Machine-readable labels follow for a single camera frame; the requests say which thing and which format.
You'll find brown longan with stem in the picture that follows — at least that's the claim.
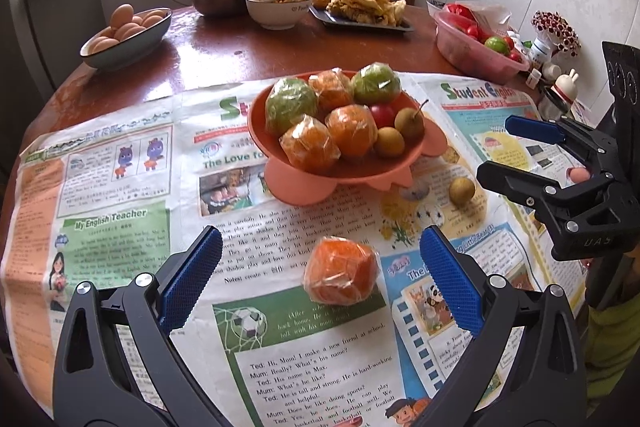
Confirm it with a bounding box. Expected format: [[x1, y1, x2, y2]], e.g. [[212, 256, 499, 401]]
[[394, 107, 425, 141]]

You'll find red cherry tomato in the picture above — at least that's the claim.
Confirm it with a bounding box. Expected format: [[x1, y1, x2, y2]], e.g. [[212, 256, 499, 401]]
[[370, 104, 396, 129]]

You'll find small green fruit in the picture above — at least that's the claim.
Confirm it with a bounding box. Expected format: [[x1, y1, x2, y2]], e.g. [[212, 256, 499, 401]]
[[350, 62, 401, 105]]

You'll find orange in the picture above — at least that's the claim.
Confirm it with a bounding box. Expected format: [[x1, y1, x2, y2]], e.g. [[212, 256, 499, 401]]
[[326, 104, 378, 158], [303, 236, 378, 307], [279, 115, 341, 174], [308, 68, 354, 113]]

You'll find large green fruit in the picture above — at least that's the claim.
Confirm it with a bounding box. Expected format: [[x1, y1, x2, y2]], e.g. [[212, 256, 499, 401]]
[[265, 77, 319, 136]]

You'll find right hand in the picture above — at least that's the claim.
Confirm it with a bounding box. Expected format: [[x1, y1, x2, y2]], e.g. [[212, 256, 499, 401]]
[[567, 167, 591, 183]]

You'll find left hand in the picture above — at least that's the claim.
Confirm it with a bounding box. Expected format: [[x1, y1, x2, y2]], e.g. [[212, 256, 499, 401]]
[[333, 416, 363, 427]]

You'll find white pill bottle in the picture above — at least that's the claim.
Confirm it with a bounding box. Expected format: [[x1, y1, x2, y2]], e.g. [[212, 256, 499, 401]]
[[528, 37, 552, 70]]

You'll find right newspaper sheet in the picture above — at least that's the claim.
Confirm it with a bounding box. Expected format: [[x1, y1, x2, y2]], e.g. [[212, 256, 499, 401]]
[[378, 72, 586, 401]]

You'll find newspaper sheet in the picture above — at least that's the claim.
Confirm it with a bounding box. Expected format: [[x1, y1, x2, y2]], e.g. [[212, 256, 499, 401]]
[[1, 86, 404, 426], [378, 72, 586, 401]]

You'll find pink basin of tomatoes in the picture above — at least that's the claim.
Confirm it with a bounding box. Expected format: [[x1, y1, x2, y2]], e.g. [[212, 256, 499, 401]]
[[433, 3, 530, 84]]

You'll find white plastic bag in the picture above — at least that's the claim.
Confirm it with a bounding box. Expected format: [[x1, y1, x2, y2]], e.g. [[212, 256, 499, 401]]
[[457, 1, 512, 35]]

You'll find left newspaper sheet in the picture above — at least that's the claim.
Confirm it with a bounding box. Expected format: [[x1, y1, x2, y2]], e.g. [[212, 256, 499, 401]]
[[1, 86, 404, 426]]

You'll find orange plastic fruit bowl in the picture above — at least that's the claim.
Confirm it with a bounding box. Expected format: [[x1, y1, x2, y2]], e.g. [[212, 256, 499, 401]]
[[247, 64, 448, 206]]

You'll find black tray of fried food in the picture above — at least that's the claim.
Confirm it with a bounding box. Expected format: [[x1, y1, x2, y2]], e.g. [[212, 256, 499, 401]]
[[311, 0, 411, 32]]

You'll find white ceramic bowl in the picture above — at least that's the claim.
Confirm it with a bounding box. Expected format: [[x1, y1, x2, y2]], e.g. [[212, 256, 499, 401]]
[[245, 0, 311, 30]]

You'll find bowl of eggs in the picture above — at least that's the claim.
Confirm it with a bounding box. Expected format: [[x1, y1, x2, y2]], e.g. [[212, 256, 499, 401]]
[[79, 3, 172, 70]]

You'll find dark refrigerator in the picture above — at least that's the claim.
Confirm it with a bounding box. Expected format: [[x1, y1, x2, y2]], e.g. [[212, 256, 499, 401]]
[[1, 0, 104, 154]]

